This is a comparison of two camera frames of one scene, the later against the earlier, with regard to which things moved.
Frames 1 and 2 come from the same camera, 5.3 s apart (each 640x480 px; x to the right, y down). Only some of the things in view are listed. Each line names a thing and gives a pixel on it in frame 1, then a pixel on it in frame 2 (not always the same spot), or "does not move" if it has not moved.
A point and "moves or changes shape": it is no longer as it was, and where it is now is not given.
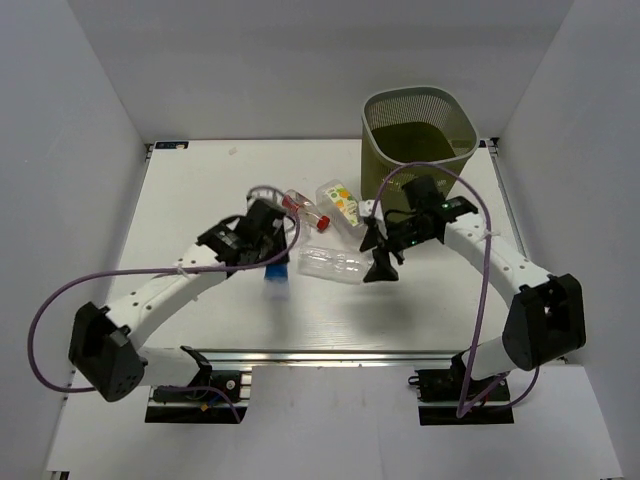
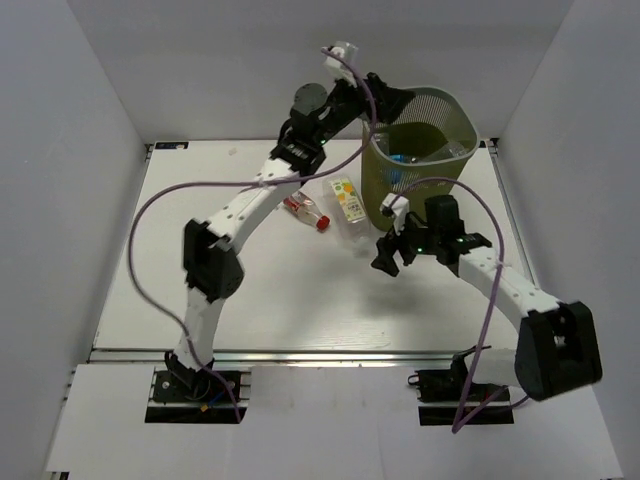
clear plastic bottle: [333, 264] → [452, 149]
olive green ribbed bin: [401, 126] does not move
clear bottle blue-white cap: [276, 282] → [382, 145]
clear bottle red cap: [299, 204] does not move
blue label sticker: [171, 145] does not move
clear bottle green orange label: [342, 206] moves or changes shape
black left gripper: [281, 243] → [388, 101]
